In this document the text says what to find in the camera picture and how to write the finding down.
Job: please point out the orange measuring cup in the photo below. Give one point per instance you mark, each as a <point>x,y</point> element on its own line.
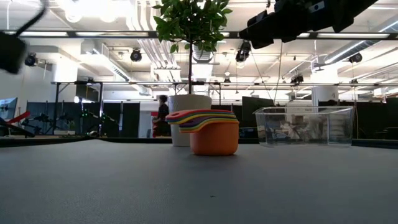
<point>214,141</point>

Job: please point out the cream ribbed plant pot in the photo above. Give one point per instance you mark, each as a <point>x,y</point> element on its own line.
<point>180,107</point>

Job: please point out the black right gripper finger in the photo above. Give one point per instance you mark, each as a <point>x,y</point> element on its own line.
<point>261,39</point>
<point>261,20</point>

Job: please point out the yellow measuring cup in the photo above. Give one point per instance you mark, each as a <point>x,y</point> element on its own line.
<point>199,118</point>

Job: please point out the black background metal frame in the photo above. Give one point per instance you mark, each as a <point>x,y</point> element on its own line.
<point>56,105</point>

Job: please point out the standing person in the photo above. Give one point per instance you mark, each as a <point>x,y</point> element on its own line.
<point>162,115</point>

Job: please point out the red measuring cup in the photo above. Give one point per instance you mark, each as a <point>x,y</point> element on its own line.
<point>192,113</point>

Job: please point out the clear plastic basket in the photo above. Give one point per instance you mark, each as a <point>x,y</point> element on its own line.
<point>304,127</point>

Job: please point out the computer monitor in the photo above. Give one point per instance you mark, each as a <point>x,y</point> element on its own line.
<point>7,108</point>

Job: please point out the black overhead frame beam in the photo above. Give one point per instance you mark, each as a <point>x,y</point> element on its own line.
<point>93,34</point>

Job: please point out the green leafy small tree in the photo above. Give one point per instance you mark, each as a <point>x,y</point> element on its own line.
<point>192,21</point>

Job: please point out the black ceiling spotlight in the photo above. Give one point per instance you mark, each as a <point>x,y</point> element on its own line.
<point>355,58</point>
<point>136,55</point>
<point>30,59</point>
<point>243,51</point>

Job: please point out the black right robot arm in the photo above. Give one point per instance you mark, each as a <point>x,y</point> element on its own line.
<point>351,12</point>

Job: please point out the purple measuring cup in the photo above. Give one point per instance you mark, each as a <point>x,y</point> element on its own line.
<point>199,124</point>

